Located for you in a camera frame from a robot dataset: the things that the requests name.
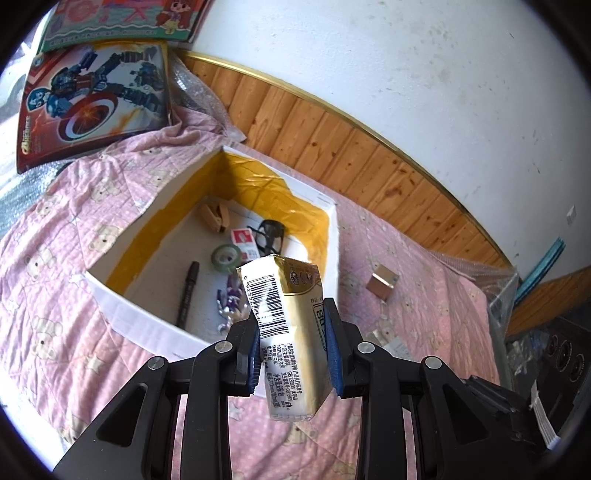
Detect black frame glasses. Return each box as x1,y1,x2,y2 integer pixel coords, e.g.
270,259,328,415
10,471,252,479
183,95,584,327
247,220,291,256

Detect colourful cartoon toy box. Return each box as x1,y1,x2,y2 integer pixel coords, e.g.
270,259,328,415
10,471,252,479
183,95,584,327
37,0,215,54

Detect wooden clothespin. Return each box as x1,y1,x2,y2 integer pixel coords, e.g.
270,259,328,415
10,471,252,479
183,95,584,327
199,205,230,234

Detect green tape roll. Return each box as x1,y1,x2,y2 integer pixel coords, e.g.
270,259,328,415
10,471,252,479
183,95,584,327
211,244,243,273

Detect red white staple box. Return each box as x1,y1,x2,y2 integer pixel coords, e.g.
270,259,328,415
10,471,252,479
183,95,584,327
229,228,259,259

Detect robot figure toy box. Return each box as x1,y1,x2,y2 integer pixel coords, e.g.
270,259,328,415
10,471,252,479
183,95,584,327
17,41,172,174

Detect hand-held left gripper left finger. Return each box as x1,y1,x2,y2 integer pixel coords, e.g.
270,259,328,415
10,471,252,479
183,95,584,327
53,318,260,480

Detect blue-edged plastic sheets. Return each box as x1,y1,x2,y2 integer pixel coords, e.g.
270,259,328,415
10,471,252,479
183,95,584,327
515,236,568,303

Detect pink bear print blanket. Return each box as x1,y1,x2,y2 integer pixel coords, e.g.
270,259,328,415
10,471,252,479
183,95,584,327
0,105,513,480

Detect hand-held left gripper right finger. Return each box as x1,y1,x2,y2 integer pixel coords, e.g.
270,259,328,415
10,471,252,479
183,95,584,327
323,298,541,480

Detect small white box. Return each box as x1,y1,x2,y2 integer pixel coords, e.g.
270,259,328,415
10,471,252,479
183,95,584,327
368,329,413,360

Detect white cardboard box yellow lining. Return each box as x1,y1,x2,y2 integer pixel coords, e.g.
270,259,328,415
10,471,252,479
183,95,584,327
83,145,342,398

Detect small tan box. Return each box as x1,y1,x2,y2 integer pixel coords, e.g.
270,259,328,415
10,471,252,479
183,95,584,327
367,262,399,303

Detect cream tissue pack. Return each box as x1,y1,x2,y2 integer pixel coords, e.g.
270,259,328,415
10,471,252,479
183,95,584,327
236,253,334,422

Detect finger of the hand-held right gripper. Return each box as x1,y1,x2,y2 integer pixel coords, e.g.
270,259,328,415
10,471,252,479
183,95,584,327
467,376,552,462

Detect black marker pen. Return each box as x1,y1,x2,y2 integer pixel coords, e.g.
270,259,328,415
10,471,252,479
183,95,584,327
174,261,200,328

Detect bubble wrap sheet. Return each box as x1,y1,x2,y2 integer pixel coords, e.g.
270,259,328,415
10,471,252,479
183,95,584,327
434,249,525,344
0,159,70,232
168,48,247,141

